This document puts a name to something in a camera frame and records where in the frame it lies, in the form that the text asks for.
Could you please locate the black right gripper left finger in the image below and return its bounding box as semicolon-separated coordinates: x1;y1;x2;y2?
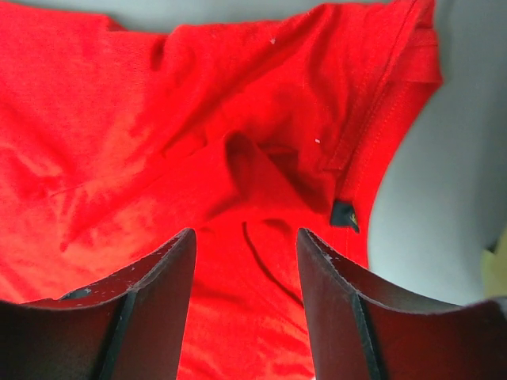
1;229;196;379

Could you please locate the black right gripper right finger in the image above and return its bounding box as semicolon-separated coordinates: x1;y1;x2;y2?
297;229;506;379

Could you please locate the red t shirt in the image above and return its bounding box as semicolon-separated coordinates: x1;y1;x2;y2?
1;1;442;379

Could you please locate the green plastic laundry basket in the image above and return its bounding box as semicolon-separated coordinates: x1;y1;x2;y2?
481;229;507;298

